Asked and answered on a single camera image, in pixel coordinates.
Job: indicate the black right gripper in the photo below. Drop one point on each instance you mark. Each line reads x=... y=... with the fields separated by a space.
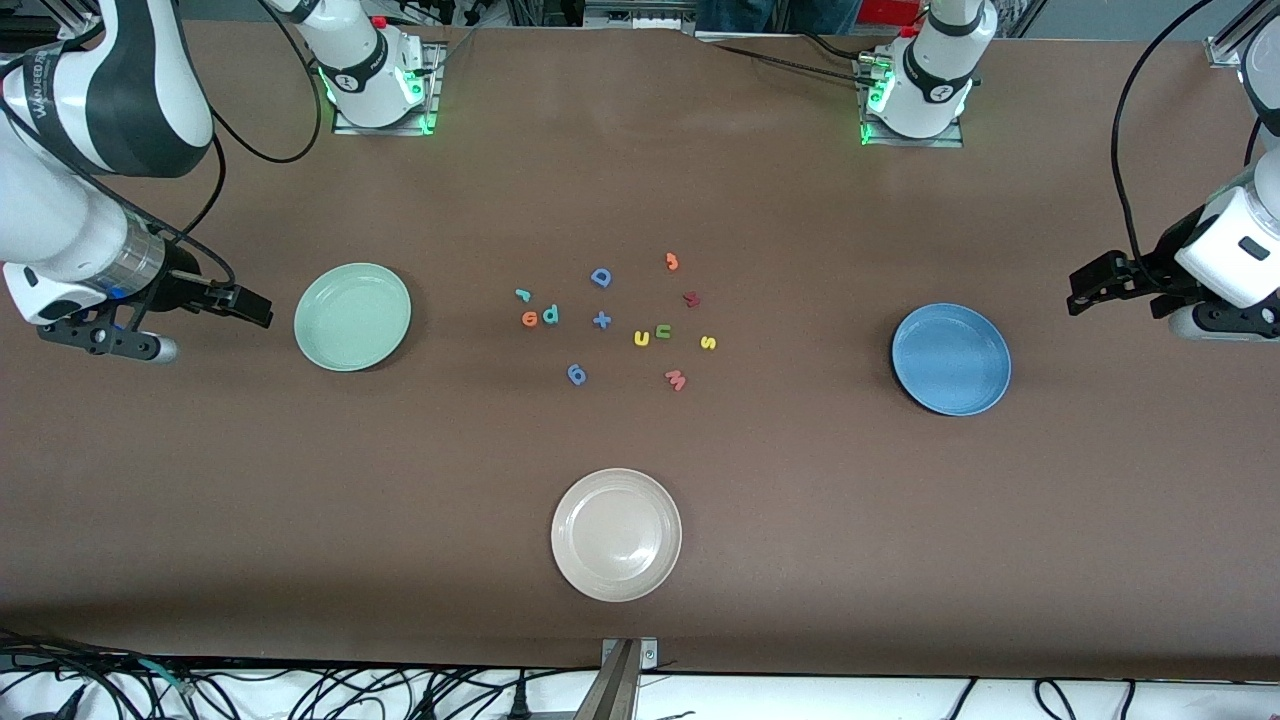
x=186 y=288

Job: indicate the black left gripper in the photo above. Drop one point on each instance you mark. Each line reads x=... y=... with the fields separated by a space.
x=1146 y=273

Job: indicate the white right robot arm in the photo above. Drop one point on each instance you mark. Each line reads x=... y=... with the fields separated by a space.
x=110 y=90

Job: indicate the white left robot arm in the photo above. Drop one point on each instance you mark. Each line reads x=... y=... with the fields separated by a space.
x=935 y=80

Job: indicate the light green plate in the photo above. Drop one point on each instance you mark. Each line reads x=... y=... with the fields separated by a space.
x=352 y=318

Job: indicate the blue plate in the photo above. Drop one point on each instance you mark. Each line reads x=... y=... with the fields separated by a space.
x=950 y=360

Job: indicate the red box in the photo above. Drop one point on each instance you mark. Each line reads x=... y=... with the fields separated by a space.
x=890 y=10

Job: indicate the blue foam digit six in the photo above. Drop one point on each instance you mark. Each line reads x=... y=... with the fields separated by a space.
x=577 y=374

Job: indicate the blue foam letter D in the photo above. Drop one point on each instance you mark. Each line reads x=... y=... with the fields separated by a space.
x=601 y=277

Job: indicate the person in blue jeans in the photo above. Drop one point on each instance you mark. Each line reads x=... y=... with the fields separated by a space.
x=770 y=12

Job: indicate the red foam letter w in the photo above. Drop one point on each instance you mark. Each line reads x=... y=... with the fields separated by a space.
x=676 y=379

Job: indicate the beige plate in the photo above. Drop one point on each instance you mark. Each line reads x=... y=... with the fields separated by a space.
x=616 y=535

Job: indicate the grey metal rack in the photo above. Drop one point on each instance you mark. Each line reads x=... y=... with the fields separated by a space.
x=640 y=15

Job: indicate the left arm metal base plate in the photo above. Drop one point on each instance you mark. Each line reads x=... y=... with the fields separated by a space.
x=915 y=143

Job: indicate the aluminium frame rail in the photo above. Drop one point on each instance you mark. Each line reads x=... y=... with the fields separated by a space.
x=1225 y=48

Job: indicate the metal clamp bracket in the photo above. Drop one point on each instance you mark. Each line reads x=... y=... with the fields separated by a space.
x=625 y=655

